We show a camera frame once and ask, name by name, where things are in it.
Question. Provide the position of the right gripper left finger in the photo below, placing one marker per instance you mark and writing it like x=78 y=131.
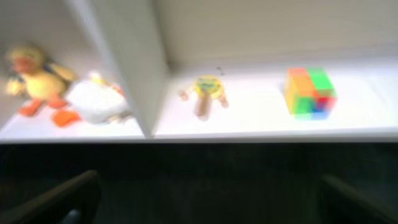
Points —
x=56 y=202

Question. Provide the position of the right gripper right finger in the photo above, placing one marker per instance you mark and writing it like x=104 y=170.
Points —
x=354 y=205

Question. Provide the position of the many-coloured puzzle cube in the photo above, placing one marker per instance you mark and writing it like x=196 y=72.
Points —
x=308 y=93

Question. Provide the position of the yellow rattle drum toy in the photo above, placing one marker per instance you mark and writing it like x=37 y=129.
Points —
x=206 y=88

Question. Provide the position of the white plush duck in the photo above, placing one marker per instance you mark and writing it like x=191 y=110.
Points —
x=96 y=104

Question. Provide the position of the yellow plush duck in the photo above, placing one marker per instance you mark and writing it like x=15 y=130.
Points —
x=38 y=84

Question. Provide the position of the white shelf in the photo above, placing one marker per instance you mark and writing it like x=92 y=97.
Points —
x=255 y=124

